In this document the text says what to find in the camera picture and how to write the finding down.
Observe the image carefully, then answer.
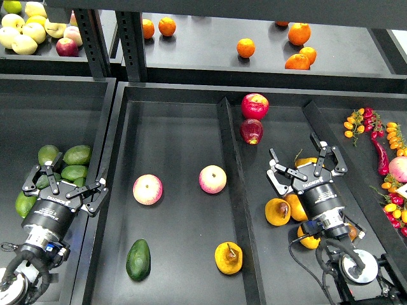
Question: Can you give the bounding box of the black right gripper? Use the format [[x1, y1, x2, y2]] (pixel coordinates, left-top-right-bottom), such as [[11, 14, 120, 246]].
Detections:
[[266, 132, 350, 237]]

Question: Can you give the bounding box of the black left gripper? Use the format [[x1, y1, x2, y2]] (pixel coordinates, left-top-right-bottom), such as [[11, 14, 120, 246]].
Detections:
[[22, 152, 109, 238]]

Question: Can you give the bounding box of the dark green avocado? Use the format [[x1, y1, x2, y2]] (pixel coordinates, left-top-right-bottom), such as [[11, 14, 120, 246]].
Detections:
[[125, 239, 151, 281]]

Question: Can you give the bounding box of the yellow pear with stem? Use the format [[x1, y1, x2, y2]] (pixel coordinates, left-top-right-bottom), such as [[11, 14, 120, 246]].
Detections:
[[214, 241, 243, 275]]

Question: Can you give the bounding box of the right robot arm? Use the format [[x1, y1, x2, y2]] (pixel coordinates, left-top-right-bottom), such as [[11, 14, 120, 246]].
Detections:
[[266, 133, 406, 304]]

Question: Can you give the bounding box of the yellow pear upper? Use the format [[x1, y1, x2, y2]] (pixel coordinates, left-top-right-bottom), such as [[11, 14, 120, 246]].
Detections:
[[294, 149, 319, 168]]

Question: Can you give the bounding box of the green avocado centre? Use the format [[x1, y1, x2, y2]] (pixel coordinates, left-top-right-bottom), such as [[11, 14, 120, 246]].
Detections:
[[73, 177, 86, 187]]

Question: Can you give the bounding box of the green avocado middle right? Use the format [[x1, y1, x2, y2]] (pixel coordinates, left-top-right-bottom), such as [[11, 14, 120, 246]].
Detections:
[[61, 165, 88, 181]]

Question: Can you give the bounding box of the green avocado middle left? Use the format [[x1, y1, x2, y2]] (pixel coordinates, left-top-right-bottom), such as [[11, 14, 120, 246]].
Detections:
[[36, 173, 62, 189]]

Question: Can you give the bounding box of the green avocado top right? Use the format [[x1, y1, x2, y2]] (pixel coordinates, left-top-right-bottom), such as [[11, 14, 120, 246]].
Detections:
[[63, 145, 92, 165]]

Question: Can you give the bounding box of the yellow pear middle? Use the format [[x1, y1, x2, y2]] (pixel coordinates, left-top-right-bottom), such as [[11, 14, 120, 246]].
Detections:
[[284, 194, 308, 222]]

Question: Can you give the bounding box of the green avocado top left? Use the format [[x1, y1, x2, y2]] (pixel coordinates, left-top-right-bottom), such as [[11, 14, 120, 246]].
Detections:
[[38, 144, 60, 165]]

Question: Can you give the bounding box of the bright green avocado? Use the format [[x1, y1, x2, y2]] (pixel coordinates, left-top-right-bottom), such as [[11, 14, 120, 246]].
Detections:
[[15, 191, 38, 219]]

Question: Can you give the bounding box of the yellow pear brown base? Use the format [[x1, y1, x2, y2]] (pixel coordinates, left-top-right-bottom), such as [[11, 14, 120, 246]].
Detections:
[[265, 198, 291, 226]]

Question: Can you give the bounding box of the yellow pear lower left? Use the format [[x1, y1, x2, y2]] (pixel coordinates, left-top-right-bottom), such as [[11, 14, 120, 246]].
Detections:
[[297, 226, 321, 250]]

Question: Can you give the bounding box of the yellow pear lower right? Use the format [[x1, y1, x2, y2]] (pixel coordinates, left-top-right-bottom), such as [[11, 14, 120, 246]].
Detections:
[[348, 223, 359, 241]]

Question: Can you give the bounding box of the orange cherry tomato bunch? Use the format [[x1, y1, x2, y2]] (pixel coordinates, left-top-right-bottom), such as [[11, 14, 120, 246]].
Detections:
[[343, 108, 365, 147]]

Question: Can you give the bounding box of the dark red apple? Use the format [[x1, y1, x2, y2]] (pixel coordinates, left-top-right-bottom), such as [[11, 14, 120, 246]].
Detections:
[[240, 119, 264, 145]]

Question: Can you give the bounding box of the black tray divider left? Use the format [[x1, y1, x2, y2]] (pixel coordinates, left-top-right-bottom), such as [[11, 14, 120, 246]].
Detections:
[[217, 97, 266, 304]]

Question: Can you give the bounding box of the red chili pepper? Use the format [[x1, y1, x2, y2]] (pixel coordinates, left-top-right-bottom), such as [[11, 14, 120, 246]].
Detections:
[[371, 139, 389, 176]]

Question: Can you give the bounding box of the red cherry tomato bunch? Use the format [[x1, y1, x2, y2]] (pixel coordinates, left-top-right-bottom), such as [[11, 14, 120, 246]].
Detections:
[[363, 107, 384, 139]]

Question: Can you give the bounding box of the pink apple left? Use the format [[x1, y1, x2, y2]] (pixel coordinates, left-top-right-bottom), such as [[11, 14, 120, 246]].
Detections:
[[132, 174, 163, 205]]

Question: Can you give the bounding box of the pink apple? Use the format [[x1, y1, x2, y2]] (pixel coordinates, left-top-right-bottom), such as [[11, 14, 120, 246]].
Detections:
[[198, 165, 227, 194], [132, 174, 163, 205]]

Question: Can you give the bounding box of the bright red apple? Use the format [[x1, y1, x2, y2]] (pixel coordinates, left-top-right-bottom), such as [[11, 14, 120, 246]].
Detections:
[[241, 93, 270, 120]]

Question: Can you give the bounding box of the pink peach right edge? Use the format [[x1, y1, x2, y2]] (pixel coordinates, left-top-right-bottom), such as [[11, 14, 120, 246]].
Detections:
[[389, 156, 407, 182]]

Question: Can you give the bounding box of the pink apple right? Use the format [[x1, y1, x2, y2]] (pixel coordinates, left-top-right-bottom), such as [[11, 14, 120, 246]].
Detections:
[[198, 165, 227, 194]]

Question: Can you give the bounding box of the mixed cherry tomatoes lower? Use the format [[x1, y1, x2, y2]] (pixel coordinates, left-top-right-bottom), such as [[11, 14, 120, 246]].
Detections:
[[371, 173, 406, 237]]

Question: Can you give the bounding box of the orange front right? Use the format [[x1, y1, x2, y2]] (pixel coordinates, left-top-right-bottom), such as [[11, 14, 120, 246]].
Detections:
[[285, 53, 310, 70]]

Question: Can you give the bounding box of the orange small right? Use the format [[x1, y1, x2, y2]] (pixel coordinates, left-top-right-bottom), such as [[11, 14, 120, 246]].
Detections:
[[300, 46, 317, 65]]

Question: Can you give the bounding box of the black centre tray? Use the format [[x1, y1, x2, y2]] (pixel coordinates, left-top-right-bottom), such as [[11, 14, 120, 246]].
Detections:
[[90, 82, 406, 304]]

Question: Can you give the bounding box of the orange centre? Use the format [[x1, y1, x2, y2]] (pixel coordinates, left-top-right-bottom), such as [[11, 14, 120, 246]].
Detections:
[[237, 38, 256, 58]]

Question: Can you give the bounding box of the large orange right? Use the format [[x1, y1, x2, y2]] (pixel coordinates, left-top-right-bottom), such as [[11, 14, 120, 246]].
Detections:
[[288, 23, 312, 46]]

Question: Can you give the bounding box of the red apple on shelf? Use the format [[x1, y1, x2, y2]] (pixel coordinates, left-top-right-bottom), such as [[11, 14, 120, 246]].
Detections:
[[56, 37, 79, 57]]

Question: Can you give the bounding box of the pale yellow apple front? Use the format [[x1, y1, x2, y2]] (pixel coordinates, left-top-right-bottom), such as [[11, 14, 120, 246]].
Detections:
[[11, 34, 38, 55]]

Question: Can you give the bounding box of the pale yellow apple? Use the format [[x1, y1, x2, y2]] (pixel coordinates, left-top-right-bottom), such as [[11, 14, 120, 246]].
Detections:
[[22, 22, 46, 44], [11, 34, 38, 55], [0, 27, 20, 50]]

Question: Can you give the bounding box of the pale yellow apple middle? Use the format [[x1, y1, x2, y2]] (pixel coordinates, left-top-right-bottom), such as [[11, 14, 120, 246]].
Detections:
[[22, 22, 46, 44]]

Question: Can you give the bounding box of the pale yellow apple left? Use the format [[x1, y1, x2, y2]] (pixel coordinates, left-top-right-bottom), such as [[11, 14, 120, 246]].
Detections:
[[0, 27, 20, 50]]

